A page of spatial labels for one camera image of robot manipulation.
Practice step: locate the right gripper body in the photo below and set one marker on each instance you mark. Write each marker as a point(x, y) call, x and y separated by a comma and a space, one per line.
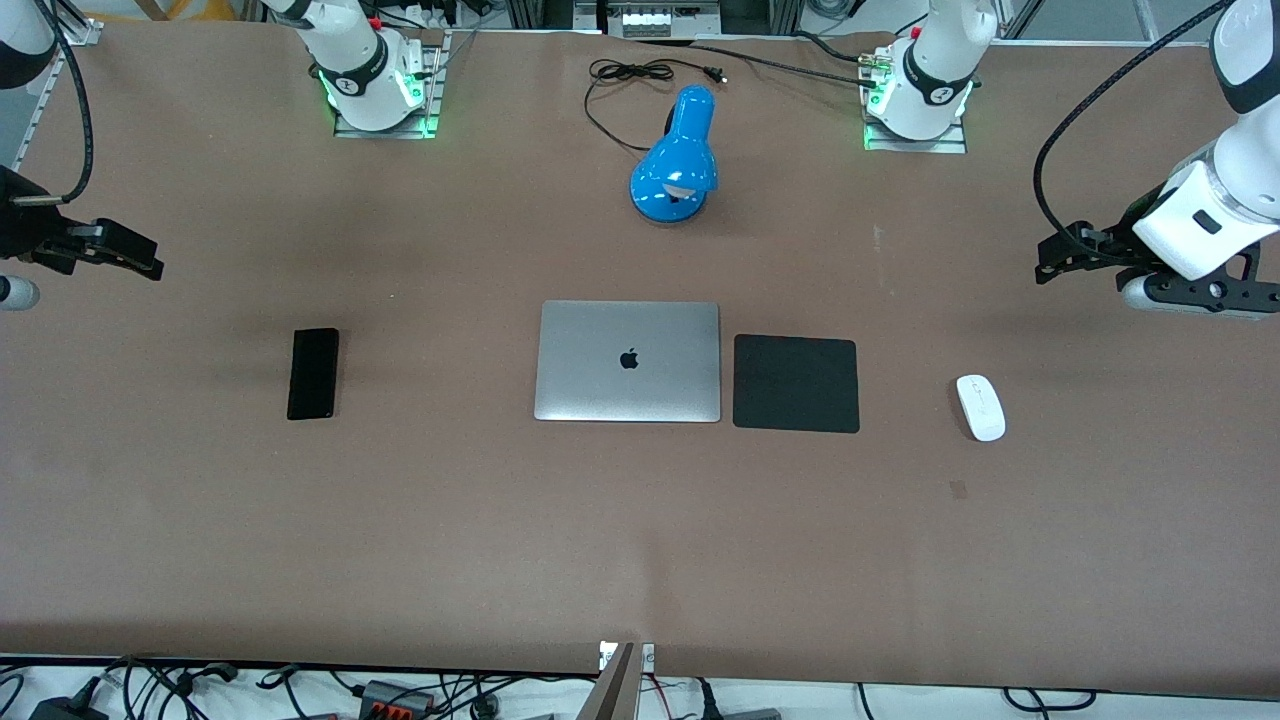
point(22, 226)

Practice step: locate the white computer mouse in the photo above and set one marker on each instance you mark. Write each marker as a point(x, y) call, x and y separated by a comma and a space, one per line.
point(981, 408)

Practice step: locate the black smartphone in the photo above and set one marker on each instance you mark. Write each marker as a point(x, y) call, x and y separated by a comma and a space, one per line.
point(313, 374)

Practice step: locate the black mouse pad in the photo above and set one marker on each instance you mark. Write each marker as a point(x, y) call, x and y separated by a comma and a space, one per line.
point(796, 384)

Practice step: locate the blue desk lamp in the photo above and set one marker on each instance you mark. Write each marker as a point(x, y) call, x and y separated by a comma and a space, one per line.
point(678, 160)

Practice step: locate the silver closed laptop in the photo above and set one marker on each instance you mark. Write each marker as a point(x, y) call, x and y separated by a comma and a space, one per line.
point(627, 362)

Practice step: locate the black power adapter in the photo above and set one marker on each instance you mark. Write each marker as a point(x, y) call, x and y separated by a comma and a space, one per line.
point(65, 710)

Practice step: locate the black orange connector box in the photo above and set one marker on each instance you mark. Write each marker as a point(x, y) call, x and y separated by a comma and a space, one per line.
point(395, 698)

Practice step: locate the wooden beam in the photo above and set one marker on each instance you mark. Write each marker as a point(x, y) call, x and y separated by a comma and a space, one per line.
point(612, 690)

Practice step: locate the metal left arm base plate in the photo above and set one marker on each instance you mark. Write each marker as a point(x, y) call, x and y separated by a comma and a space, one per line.
point(950, 145)

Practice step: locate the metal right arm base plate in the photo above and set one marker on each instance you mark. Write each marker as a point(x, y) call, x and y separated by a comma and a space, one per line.
point(430, 90)

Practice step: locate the white metal bracket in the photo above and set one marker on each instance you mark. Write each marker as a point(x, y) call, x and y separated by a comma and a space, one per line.
point(646, 657)

